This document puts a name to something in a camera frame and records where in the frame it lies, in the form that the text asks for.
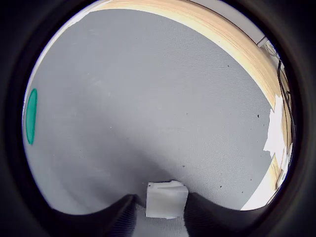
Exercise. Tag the dark grey mat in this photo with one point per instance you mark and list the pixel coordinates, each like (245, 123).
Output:
(135, 98)

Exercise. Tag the small white plastic terminal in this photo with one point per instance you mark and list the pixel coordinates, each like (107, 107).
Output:
(165, 200)

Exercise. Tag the round green lid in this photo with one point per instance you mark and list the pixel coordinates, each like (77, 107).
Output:
(31, 116)

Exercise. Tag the white tape piece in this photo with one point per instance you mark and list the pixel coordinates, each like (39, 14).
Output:
(80, 18)
(276, 133)

